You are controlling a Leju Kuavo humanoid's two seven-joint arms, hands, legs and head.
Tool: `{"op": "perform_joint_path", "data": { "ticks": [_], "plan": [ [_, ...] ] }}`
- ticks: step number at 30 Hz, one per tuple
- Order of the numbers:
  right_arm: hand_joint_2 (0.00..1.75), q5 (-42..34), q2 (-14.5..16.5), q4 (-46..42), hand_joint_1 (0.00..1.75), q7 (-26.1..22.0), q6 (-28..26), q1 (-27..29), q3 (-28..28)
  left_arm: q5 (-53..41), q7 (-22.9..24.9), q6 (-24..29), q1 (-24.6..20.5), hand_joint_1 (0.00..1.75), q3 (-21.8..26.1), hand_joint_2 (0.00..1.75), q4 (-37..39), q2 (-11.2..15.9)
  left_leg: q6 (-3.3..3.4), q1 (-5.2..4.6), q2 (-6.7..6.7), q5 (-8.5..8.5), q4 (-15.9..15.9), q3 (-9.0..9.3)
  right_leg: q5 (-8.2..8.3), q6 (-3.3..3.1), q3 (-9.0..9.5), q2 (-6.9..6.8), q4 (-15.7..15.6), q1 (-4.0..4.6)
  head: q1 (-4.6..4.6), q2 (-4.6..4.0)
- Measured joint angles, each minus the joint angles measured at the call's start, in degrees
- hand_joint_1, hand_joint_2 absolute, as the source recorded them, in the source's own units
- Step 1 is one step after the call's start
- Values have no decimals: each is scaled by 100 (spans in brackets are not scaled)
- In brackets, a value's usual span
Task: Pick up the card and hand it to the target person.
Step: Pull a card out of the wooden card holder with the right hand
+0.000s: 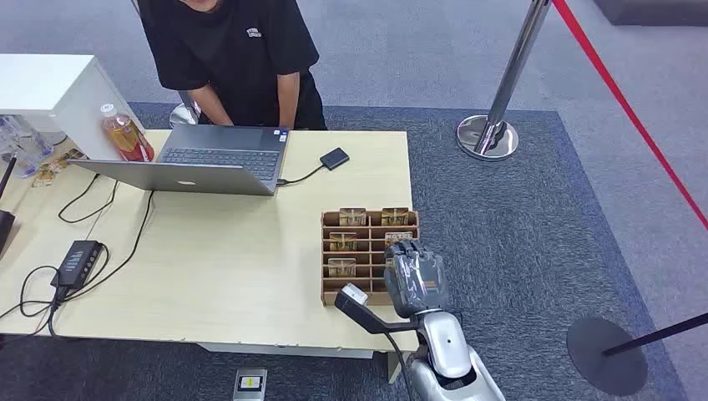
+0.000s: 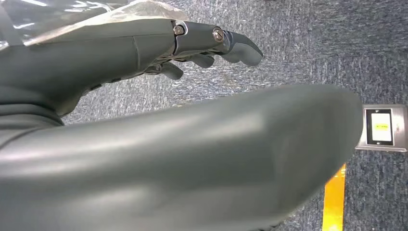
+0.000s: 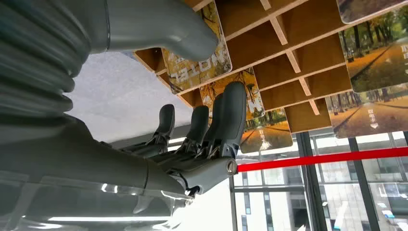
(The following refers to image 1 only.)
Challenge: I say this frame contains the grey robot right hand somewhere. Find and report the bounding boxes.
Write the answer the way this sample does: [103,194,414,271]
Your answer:
[382,239,450,321]

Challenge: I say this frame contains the wooden card holder rack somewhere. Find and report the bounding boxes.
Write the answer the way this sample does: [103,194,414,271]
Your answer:
[321,208,420,307]

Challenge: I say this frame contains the person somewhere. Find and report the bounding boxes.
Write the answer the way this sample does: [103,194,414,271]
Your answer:
[136,0,328,132]

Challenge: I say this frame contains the dark blue rug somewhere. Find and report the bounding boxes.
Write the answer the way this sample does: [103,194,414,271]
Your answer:
[0,102,690,401]

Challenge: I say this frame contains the black external drive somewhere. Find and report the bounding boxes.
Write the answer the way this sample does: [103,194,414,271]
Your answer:
[319,147,351,171]

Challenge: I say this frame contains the grey floor device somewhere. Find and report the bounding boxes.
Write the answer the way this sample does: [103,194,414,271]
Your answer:
[232,368,268,401]

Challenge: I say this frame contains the black stanchion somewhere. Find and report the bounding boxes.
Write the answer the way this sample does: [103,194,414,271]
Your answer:
[566,312,708,398]

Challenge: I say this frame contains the grey open laptop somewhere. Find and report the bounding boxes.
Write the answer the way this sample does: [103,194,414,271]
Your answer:
[66,124,291,197]

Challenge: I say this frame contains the chrome stanchion with red belt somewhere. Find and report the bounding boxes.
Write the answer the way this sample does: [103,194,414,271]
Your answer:
[455,0,553,162]

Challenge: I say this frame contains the red barrier belt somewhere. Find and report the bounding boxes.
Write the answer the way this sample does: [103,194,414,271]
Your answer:
[551,0,708,232]

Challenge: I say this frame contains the orange drink bottle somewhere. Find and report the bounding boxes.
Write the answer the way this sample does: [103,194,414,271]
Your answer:
[99,103,155,163]

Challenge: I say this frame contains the black hub box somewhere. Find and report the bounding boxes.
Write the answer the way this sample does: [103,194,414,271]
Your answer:
[51,240,104,290]

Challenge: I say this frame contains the dark bench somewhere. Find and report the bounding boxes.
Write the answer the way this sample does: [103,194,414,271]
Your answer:
[593,0,708,27]

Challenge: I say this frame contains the clear plastic bottle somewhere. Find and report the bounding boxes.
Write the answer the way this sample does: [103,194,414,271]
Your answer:
[8,114,55,161]
[0,132,37,180]

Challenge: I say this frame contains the black device with antenna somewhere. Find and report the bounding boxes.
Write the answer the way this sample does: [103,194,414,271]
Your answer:
[0,156,18,260]

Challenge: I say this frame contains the white cabinet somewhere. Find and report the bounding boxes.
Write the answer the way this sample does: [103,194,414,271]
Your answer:
[0,53,146,161]

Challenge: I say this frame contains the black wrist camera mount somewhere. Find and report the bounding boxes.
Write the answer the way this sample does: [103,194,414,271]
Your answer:
[334,283,422,335]

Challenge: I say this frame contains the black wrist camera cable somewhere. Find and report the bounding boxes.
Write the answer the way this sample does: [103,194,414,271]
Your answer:
[384,331,416,401]

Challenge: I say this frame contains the black drive cable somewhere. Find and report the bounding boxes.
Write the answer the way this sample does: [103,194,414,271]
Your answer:
[276,163,325,186]

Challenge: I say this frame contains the white desk frame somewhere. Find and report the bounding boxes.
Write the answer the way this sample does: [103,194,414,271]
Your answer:
[196,342,413,384]

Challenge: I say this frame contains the black laptop power cable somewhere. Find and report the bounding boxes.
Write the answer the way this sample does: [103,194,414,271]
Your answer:
[55,190,154,304]

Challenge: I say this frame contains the black looped cable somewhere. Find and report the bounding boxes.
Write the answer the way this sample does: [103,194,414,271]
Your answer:
[58,173,120,225]

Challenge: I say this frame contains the black hub cables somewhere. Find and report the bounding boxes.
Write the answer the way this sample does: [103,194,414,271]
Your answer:
[0,265,63,338]

